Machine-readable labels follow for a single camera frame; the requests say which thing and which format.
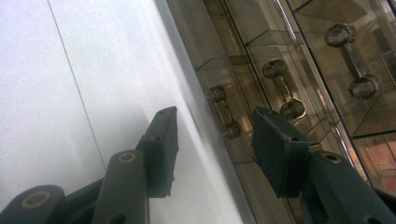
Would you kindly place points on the brown transparent drawer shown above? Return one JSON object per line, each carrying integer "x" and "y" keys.
{"x": 222, "y": 109}

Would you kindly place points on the brown transparent drawer box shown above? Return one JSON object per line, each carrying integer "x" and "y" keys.
{"x": 351, "y": 59}

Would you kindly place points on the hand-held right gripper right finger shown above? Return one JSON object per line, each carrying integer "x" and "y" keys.
{"x": 280, "y": 155}

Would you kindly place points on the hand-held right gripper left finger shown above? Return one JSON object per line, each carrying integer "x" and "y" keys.
{"x": 158, "y": 155}

